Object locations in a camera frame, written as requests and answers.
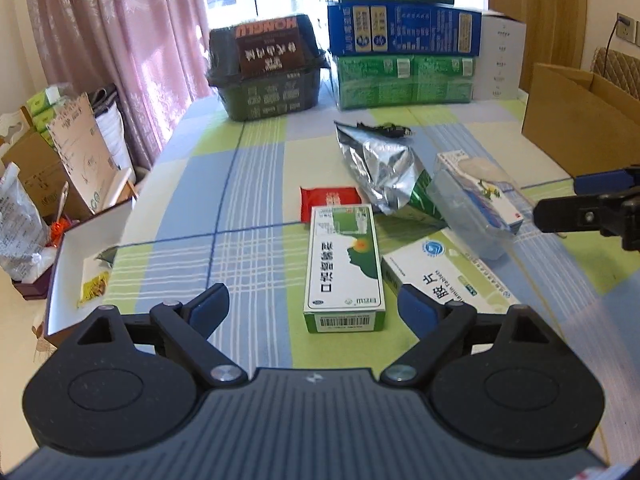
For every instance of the yellow packet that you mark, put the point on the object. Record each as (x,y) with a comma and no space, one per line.
(95,287)

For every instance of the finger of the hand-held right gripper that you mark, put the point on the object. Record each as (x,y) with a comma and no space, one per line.
(600,181)
(570,212)

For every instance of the dark green instant food box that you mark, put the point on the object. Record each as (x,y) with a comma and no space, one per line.
(270,70)

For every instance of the clear plastic case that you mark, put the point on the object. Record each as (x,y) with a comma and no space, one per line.
(462,220)

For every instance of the white and blue tablet box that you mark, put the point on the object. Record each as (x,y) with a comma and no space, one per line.
(465,280)

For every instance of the white ointment box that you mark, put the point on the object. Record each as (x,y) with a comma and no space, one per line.
(480,175)

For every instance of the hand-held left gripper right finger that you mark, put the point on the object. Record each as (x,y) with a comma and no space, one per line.
(414,310)

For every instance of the plaid cloth desktop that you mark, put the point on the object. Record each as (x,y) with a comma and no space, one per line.
(250,210)

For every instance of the quilted chair back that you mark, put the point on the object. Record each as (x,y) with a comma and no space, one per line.
(617,67)

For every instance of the green tissue box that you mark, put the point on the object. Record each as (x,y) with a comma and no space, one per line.
(45,105)

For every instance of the white carton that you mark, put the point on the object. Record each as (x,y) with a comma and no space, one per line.
(500,55)

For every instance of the clear plastic bag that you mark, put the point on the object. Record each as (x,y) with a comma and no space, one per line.
(17,230)

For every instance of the silver foil bag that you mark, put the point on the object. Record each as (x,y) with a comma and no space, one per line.
(377,170)

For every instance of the cardboard boxes clutter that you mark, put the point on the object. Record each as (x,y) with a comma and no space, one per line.
(82,155)

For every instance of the pink curtain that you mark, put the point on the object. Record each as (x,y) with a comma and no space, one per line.
(115,35)

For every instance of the orange plastic object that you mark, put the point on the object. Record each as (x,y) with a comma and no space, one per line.
(57,230)

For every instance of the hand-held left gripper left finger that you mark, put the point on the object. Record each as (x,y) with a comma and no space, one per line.
(211,305)

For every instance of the white open gift box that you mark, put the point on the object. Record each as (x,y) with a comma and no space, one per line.
(75,255)

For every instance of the wall socket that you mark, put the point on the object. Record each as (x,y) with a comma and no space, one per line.
(625,26)

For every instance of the red snack packet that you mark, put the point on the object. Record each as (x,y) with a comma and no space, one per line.
(327,197)

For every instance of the blue carton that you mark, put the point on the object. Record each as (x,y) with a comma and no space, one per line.
(405,30)

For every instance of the green and white medicine box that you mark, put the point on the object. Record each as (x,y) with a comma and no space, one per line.
(345,265)

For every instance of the white paper bag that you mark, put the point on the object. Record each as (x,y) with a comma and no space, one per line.
(112,130)

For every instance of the brown cardboard storage box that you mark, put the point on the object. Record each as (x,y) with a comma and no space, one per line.
(35,180)

